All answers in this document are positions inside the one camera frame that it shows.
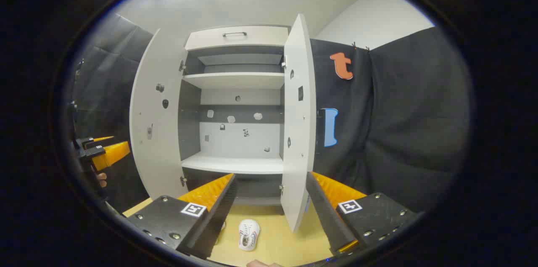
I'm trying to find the white shoe cabinet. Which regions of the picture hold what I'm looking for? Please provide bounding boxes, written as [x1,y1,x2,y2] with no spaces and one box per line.
[179,25,290,206]

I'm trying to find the white cabinet drawer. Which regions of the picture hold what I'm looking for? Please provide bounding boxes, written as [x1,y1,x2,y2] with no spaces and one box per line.
[185,26,290,51]

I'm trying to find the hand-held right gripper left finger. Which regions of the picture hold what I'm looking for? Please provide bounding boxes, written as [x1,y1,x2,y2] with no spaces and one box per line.
[125,173,237,260]

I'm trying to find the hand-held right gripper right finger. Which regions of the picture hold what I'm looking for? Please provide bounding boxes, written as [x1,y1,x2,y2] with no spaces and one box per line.
[306,171,417,256]

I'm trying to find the white shoe cabinet door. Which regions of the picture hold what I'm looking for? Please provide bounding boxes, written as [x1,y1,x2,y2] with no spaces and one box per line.
[129,28,189,200]
[280,14,316,233]

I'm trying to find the white striped shoe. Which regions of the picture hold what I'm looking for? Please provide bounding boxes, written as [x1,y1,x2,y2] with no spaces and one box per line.
[238,219,261,252]

